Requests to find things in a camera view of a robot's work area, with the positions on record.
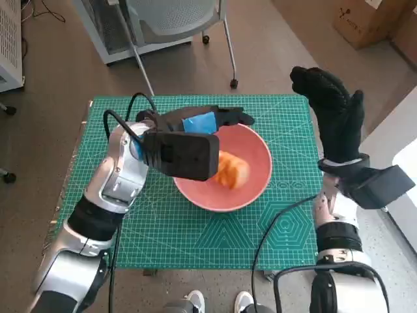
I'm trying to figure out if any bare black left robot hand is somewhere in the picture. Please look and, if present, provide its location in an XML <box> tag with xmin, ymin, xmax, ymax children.
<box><xmin>152</xmin><ymin>104</ymin><xmax>255</xmax><ymax>135</ymax></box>

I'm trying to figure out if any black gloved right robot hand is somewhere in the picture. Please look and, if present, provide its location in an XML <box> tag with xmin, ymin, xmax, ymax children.
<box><xmin>289</xmin><ymin>66</ymin><xmax>365</xmax><ymax>163</ymax></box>

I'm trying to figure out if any orange ridged bread loaf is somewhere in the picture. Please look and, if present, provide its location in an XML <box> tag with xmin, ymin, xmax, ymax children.
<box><xmin>213</xmin><ymin>150</ymin><xmax>252</xmax><ymax>190</ymax></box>

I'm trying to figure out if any pink bowl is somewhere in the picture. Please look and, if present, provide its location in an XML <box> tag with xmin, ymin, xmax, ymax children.
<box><xmin>172</xmin><ymin>123</ymin><xmax>274</xmax><ymax>214</ymax></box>

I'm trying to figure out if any large plain cardboard box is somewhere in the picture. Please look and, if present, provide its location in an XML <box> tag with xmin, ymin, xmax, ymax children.
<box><xmin>390</xmin><ymin>19</ymin><xmax>417</xmax><ymax>72</ymax></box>

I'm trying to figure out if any small printed cardboard box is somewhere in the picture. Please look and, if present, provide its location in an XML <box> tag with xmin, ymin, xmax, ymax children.
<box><xmin>332</xmin><ymin>0</ymin><xmax>417</xmax><ymax>50</ymax></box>

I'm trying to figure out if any grey mesh chair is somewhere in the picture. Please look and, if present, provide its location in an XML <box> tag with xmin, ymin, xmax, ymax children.
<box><xmin>110</xmin><ymin>0</ymin><xmax>239</xmax><ymax>96</ymax></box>

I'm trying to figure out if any green cutting mat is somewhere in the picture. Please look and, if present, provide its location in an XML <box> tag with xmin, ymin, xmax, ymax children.
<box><xmin>54</xmin><ymin>94</ymin><xmax>327</xmax><ymax>271</ymax></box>

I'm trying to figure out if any white mesh-sided cabinet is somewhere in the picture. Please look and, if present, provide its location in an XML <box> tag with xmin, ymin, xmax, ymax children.
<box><xmin>71</xmin><ymin>0</ymin><xmax>194</xmax><ymax>67</ymax></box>

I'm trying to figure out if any white shoe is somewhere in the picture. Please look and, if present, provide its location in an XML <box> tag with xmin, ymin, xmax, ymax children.
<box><xmin>234</xmin><ymin>291</ymin><xmax>255</xmax><ymax>313</ymax></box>
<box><xmin>184</xmin><ymin>290</ymin><xmax>206</xmax><ymax>313</ymax></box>

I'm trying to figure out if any black chair caster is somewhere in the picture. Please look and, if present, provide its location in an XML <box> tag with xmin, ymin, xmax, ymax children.
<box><xmin>0</xmin><ymin>100</ymin><xmax>18</xmax><ymax>115</ymax></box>
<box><xmin>0</xmin><ymin>167</ymin><xmax>18</xmax><ymax>184</ymax></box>

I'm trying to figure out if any white perforated metal cabinet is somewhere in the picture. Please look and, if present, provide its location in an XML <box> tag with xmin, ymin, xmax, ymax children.
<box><xmin>0</xmin><ymin>0</ymin><xmax>26</xmax><ymax>95</ymax></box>

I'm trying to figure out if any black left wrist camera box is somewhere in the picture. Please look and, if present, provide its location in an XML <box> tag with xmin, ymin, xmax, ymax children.
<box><xmin>142</xmin><ymin>131</ymin><xmax>220</xmax><ymax>183</ymax></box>

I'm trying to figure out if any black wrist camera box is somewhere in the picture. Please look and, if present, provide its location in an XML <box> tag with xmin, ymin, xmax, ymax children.
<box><xmin>142</xmin><ymin>131</ymin><xmax>220</xmax><ymax>183</ymax></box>
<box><xmin>335</xmin><ymin>164</ymin><xmax>414</xmax><ymax>210</ymax></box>

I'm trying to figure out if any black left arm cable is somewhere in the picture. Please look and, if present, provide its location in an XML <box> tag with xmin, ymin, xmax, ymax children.
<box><xmin>102</xmin><ymin>110</ymin><xmax>146</xmax><ymax>313</ymax></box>
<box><xmin>125</xmin><ymin>93</ymin><xmax>158</xmax><ymax>122</ymax></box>

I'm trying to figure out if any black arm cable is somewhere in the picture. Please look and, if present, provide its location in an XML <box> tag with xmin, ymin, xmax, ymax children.
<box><xmin>251</xmin><ymin>194</ymin><xmax>317</xmax><ymax>313</ymax></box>
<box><xmin>272</xmin><ymin>263</ymin><xmax>391</xmax><ymax>313</ymax></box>
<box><xmin>102</xmin><ymin>110</ymin><xmax>146</xmax><ymax>313</ymax></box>
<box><xmin>125</xmin><ymin>93</ymin><xmax>158</xmax><ymax>122</ymax></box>

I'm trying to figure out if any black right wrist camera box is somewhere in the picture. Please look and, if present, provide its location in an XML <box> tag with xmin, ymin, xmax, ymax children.
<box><xmin>335</xmin><ymin>164</ymin><xmax>414</xmax><ymax>210</ymax></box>

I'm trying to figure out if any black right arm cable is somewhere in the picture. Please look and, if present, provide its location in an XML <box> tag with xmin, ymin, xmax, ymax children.
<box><xmin>251</xmin><ymin>194</ymin><xmax>317</xmax><ymax>313</ymax></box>
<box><xmin>272</xmin><ymin>263</ymin><xmax>391</xmax><ymax>313</ymax></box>

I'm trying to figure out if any black floor cable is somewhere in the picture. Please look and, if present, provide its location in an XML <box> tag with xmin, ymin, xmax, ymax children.
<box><xmin>21</xmin><ymin>0</ymin><xmax>66</xmax><ymax>24</ymax></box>

